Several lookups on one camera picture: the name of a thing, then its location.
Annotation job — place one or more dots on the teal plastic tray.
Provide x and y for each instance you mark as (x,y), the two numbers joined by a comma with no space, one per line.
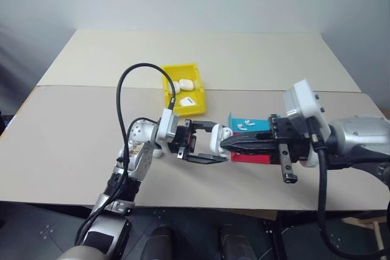
(259,124)

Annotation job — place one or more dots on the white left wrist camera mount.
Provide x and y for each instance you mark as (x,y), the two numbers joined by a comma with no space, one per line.
(166,123)

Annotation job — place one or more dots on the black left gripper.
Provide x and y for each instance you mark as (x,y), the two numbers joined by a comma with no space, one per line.
(182,139)

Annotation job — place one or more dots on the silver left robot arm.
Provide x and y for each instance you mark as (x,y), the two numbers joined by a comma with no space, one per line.
(137,133)

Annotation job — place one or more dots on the red plastic tray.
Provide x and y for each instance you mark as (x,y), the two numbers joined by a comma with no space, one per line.
(250,159)

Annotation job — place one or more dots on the light wooden frame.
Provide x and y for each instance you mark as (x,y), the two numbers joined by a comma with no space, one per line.
(365,220)

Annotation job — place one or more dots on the yellow plastic bin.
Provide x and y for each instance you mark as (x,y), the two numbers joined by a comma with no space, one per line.
(199,97)

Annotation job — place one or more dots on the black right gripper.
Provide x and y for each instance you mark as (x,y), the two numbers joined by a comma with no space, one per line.
(289,138)

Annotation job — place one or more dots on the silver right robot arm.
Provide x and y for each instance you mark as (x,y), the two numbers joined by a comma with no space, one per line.
(359,132)

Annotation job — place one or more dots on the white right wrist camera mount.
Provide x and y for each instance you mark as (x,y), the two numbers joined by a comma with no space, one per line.
(301,98)

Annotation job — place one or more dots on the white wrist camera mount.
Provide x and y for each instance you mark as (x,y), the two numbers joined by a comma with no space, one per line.
(166,123)
(301,98)

